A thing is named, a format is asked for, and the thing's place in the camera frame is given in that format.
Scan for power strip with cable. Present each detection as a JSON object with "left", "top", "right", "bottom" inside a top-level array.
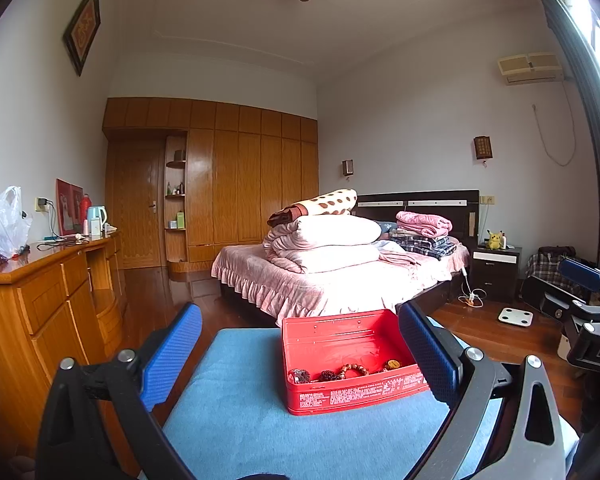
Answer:
[{"left": 458, "top": 267, "right": 487, "bottom": 307}]

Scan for dark nightstand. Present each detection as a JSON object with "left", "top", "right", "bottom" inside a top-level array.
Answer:
[{"left": 469, "top": 245, "right": 523, "bottom": 304}]

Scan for blue tablecloth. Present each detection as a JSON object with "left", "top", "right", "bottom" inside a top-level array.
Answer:
[{"left": 162, "top": 327, "right": 581, "bottom": 480}]

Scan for dark curtain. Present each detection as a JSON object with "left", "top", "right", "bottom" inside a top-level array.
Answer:
[{"left": 527, "top": 0, "right": 600, "bottom": 281}]

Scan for framed wall picture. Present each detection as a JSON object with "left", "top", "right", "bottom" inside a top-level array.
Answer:
[{"left": 62, "top": 0, "right": 101, "bottom": 77}]

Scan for white plastic bag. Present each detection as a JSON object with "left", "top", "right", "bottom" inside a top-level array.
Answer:
[{"left": 0, "top": 184, "right": 34, "bottom": 260}]

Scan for white wall cable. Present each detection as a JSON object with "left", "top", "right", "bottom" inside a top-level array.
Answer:
[{"left": 530, "top": 103, "right": 578, "bottom": 167}]

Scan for red tin box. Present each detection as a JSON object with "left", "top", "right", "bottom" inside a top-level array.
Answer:
[{"left": 280, "top": 308, "right": 431, "bottom": 416}]

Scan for wooden wall lamp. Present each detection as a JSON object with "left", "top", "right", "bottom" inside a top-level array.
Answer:
[{"left": 473, "top": 134, "right": 494, "bottom": 167}]

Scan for folded plaid clothes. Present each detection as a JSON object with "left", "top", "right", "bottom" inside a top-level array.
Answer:
[{"left": 389, "top": 232, "right": 458, "bottom": 261}]

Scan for dark headboard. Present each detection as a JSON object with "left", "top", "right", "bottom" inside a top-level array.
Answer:
[{"left": 354, "top": 189, "right": 481, "bottom": 246}]

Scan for wooden wardrobe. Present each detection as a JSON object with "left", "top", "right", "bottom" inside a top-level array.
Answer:
[{"left": 102, "top": 97, "right": 321, "bottom": 276}]

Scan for stack of folded quilts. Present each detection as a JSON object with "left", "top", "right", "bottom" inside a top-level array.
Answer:
[{"left": 263, "top": 214, "right": 383, "bottom": 275}]

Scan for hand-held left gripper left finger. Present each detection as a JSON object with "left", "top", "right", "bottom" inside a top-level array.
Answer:
[{"left": 35, "top": 302, "right": 204, "bottom": 480}]

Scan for light blue kettle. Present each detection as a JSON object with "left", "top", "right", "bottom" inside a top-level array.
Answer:
[{"left": 87, "top": 204, "right": 109, "bottom": 237}]

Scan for wooden door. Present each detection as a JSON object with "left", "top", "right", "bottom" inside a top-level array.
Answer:
[{"left": 105, "top": 140, "right": 167, "bottom": 270}]

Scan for white bathroom scale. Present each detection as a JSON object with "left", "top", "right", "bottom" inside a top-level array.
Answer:
[{"left": 496, "top": 306, "right": 536, "bottom": 330}]

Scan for red framed picture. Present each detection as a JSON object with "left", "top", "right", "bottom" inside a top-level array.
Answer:
[{"left": 55, "top": 178, "right": 85, "bottom": 237}]

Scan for wooden dresser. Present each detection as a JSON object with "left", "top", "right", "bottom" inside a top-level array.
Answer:
[{"left": 0, "top": 232, "right": 126, "bottom": 457}]

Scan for plaid bag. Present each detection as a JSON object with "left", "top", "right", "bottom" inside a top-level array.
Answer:
[{"left": 525, "top": 245, "right": 576, "bottom": 286}]

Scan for air conditioner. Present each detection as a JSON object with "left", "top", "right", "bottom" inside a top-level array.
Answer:
[{"left": 496, "top": 52, "right": 565, "bottom": 86}]

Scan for spotted blanket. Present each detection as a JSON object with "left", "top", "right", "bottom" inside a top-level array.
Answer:
[{"left": 267, "top": 188, "right": 359, "bottom": 229}]

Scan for folded pink cloth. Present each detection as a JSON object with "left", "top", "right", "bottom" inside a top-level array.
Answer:
[{"left": 395, "top": 210, "right": 452, "bottom": 239}]

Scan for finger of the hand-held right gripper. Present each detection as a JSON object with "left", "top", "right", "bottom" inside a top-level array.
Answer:
[
  {"left": 521, "top": 275, "right": 583, "bottom": 322},
  {"left": 558, "top": 257, "right": 600, "bottom": 306}
]

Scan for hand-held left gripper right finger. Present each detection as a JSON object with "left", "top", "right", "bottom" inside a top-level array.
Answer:
[{"left": 397, "top": 299, "right": 569, "bottom": 480}]

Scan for bed with pink cover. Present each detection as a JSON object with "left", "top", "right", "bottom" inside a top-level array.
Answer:
[{"left": 210, "top": 239, "right": 473, "bottom": 329}]

